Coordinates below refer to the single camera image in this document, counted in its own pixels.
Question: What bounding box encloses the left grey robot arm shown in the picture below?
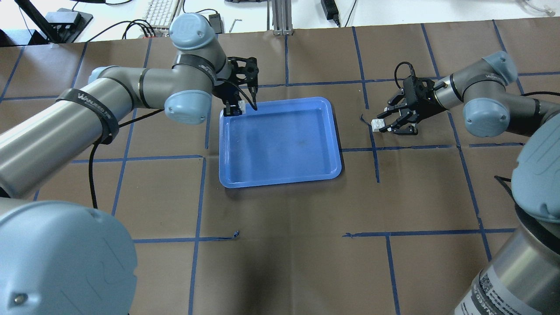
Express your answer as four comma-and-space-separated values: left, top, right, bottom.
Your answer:
0, 13, 259, 315

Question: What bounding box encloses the black power adapter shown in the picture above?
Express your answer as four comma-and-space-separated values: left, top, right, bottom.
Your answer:
320, 0, 340, 24

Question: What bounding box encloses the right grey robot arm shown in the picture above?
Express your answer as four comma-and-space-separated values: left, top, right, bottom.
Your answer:
371, 51, 559, 315

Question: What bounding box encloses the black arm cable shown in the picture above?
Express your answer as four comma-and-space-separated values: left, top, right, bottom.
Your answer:
87, 109, 165, 210
394, 62, 416, 90

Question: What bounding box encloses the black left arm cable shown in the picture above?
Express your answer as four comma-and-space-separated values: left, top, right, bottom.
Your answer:
87, 109, 165, 210

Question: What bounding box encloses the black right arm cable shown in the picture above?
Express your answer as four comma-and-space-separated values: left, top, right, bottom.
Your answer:
394, 62, 416, 90

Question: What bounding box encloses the blue plastic tray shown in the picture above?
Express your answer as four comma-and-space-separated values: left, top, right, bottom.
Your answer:
219, 97, 342, 188

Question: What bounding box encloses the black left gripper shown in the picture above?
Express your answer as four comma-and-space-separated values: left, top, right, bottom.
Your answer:
213, 56, 259, 116

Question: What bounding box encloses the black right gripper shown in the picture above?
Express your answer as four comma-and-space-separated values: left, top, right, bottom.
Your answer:
378, 76, 438, 136

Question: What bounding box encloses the black monitor stand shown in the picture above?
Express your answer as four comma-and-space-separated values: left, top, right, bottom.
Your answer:
15, 0, 94, 44

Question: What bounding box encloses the aluminium frame post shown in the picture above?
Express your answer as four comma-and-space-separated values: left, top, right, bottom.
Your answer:
270, 0, 294, 36

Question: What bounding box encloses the white keyboard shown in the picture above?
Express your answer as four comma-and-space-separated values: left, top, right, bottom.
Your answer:
141, 0, 183, 30

